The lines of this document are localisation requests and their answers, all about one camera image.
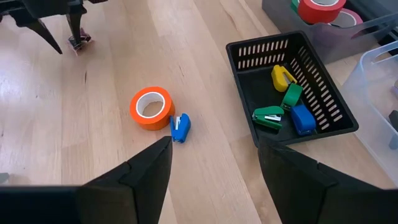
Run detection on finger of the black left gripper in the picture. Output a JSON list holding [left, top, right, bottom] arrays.
[[66, 12, 85, 45], [14, 17, 63, 55]]

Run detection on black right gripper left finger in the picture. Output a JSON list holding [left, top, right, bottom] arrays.
[[0, 136, 174, 224]]

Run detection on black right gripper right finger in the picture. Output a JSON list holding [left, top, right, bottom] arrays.
[[257, 136, 398, 224]]

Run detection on pink staple remover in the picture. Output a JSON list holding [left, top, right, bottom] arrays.
[[67, 27, 93, 52]]

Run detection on blue mini stapler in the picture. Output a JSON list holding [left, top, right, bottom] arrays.
[[290, 104, 317, 136], [169, 113, 192, 144]]

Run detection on green mini stapler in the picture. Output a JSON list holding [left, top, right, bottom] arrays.
[[252, 105, 285, 130], [280, 83, 303, 111]]

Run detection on dark staple remover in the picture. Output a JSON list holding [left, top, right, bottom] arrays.
[[387, 109, 398, 150]]

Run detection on yellow mini stapler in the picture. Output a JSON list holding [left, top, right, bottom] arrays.
[[271, 64, 298, 93]]

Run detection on red tape roll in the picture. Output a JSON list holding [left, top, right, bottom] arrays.
[[297, 0, 347, 25]]

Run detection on pink tape roll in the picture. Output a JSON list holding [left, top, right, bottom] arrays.
[[329, 7, 364, 29]]

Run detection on orange tape roll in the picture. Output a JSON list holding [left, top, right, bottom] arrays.
[[129, 86, 176, 131]]

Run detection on clear plastic bin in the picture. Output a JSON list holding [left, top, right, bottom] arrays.
[[340, 40, 398, 187]]

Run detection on black slotted plastic basket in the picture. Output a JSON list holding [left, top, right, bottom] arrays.
[[226, 30, 359, 147]]

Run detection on grey translucent plastic bin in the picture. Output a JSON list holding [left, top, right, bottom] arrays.
[[261, 0, 398, 65]]

